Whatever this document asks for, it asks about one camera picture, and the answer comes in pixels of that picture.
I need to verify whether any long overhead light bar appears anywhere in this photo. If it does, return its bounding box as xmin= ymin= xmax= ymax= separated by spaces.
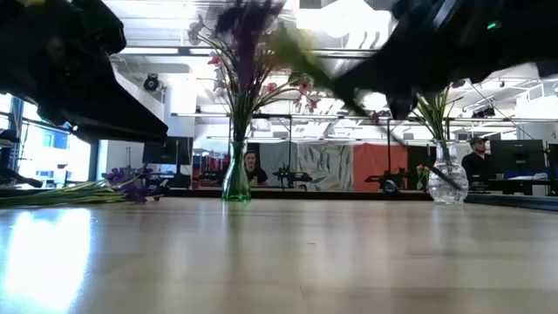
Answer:
xmin=119 ymin=45 xmax=380 ymax=60

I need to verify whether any leaf print hanging cloth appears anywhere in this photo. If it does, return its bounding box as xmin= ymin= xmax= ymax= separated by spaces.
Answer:
xmin=297 ymin=143 xmax=354 ymax=192

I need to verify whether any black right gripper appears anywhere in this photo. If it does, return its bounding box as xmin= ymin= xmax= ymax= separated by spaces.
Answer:
xmin=331 ymin=0 xmax=520 ymax=119

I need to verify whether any background black robot rig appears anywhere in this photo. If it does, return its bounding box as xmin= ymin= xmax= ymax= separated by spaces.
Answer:
xmin=273 ymin=165 xmax=313 ymax=189

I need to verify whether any black aluminium table frame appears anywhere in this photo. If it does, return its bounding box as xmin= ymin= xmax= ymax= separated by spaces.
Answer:
xmin=0 ymin=185 xmax=558 ymax=213

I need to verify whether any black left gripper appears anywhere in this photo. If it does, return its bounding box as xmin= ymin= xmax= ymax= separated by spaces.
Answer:
xmin=0 ymin=0 xmax=169 ymax=143

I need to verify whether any white artificial flower bunch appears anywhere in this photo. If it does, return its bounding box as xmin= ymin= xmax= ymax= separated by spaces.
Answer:
xmin=187 ymin=15 xmax=245 ymax=145

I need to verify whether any clear glass vase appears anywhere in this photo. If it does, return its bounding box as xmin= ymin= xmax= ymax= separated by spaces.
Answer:
xmin=426 ymin=140 xmax=470 ymax=206

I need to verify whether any person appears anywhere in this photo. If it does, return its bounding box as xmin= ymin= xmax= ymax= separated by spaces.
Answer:
xmin=460 ymin=136 xmax=497 ymax=193
xmin=242 ymin=150 xmax=270 ymax=188

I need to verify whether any orange hanging cloth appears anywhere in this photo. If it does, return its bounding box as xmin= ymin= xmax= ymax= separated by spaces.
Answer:
xmin=352 ymin=143 xmax=410 ymax=192

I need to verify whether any green glass vase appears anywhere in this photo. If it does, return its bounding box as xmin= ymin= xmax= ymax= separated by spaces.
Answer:
xmin=221 ymin=139 xmax=252 ymax=202

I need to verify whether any magenta artificial flower bunch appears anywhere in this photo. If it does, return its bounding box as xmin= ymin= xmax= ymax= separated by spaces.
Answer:
xmin=412 ymin=85 xmax=454 ymax=145

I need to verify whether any black background monitor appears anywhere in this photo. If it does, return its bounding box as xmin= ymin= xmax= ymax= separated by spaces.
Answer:
xmin=142 ymin=135 xmax=194 ymax=166
xmin=490 ymin=139 xmax=546 ymax=174

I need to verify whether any pale violet flower bunch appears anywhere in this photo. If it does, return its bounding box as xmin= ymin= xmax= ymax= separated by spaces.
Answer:
xmin=215 ymin=0 xmax=466 ymax=191
xmin=0 ymin=167 xmax=163 ymax=208

